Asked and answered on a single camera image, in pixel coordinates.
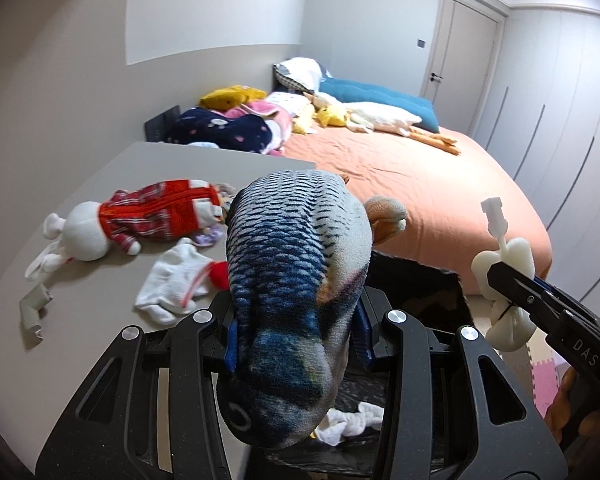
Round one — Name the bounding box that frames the bed with orange sheet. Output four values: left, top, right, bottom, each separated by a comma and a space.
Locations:
272, 62, 553, 296

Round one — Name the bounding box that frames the brown rounded object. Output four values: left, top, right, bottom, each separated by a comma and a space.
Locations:
545, 365, 576, 441

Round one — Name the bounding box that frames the black ribbed panel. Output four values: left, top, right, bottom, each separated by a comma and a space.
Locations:
145, 106, 182, 143

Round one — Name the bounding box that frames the white rabbit plush plaid outfit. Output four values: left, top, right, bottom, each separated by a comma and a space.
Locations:
25, 178, 236, 281

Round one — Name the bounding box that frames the white checked pillow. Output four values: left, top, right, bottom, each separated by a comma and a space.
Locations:
274, 57, 333, 93

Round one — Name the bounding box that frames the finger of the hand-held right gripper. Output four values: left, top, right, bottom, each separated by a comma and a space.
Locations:
486, 261, 563, 322

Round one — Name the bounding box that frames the navy patterned blanket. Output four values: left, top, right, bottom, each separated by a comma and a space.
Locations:
166, 107, 273, 153

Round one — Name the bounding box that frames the black storage bag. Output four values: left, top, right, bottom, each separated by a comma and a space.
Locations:
245, 250, 473, 480

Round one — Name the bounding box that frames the small purple cloth item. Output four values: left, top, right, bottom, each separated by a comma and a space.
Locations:
192, 225, 226, 248

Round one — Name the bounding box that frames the mustard yellow plush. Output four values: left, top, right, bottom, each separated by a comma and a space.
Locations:
200, 85, 268, 111

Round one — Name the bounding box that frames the teal cushion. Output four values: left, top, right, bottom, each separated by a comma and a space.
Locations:
320, 79, 440, 133

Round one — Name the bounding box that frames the white goose plush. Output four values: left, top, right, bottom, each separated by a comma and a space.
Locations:
302, 91, 461, 156

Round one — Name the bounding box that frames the white bone plush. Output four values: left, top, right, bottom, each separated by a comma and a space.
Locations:
471, 197, 538, 351

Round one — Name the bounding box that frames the yellow duck plush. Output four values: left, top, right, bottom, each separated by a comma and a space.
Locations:
316, 105, 351, 128

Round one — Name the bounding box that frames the pink foam mat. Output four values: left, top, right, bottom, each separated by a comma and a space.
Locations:
530, 355, 563, 413

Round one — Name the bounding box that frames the white patterned pillow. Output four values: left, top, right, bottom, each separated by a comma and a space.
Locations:
267, 92, 316, 116

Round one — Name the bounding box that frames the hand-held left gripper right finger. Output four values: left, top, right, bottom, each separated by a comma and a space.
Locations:
352, 287, 568, 480

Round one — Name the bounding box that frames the pink cloth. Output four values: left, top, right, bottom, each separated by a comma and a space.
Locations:
230, 100, 293, 156

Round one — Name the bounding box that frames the white sock with red trim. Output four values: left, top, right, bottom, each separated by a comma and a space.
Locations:
134, 240, 231, 325

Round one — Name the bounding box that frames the white cloth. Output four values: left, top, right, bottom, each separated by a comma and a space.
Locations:
315, 402, 385, 446

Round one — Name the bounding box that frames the white door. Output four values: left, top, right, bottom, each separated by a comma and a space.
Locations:
422, 0, 506, 133

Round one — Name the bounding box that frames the brown bear plush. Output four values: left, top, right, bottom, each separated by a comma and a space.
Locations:
365, 196, 408, 246

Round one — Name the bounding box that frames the blue grey fish plush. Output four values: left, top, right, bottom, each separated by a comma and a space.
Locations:
217, 170, 373, 446

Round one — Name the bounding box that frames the white wardrobe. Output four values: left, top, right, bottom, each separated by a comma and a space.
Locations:
472, 7, 600, 311

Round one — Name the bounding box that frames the grey plastic piece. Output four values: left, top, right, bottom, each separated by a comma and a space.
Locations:
20, 284, 51, 343

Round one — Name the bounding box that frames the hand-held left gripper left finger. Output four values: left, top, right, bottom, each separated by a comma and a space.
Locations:
35, 290, 253, 480

